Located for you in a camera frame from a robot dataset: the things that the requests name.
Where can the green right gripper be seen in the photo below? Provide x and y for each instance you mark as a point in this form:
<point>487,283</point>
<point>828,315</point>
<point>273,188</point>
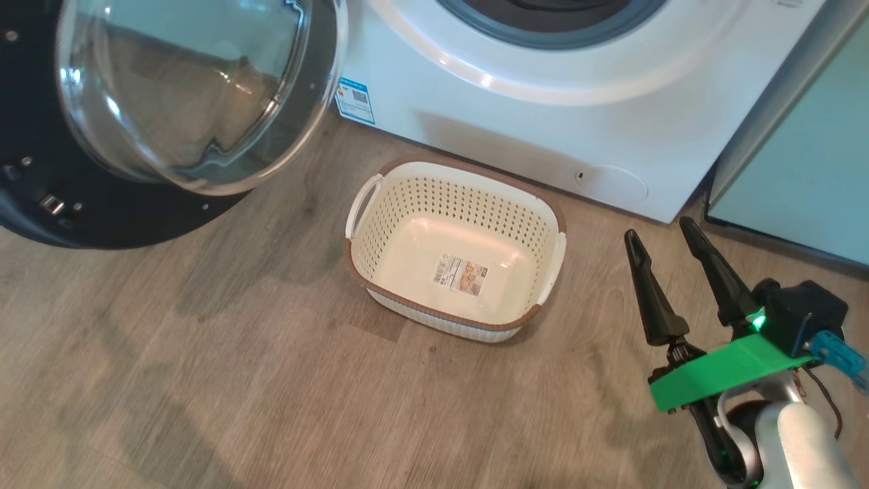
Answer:
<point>719,370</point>

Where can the washing machine glass door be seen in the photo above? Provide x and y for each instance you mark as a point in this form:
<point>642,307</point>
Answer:
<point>170,102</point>

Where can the white front-load washing machine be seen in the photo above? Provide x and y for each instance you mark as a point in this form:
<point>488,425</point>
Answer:
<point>543,136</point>

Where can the round white filter cover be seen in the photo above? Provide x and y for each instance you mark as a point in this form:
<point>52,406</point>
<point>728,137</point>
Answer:
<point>614,183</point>

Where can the pale green cabinet grey side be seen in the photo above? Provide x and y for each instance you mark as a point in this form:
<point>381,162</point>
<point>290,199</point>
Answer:
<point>815,170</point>

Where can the basket product label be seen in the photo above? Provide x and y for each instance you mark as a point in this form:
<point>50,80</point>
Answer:
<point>461,275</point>

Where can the white perforated laundry basket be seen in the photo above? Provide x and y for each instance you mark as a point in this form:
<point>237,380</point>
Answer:
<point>421,204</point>

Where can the blue energy label sticker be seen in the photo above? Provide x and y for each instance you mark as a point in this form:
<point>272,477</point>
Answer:
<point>354,100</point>

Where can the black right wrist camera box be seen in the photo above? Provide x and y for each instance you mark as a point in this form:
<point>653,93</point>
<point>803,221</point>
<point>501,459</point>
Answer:
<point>808,312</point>

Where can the blue right camera connector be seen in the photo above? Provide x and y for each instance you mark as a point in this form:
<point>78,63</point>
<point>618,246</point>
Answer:
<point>838,353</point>

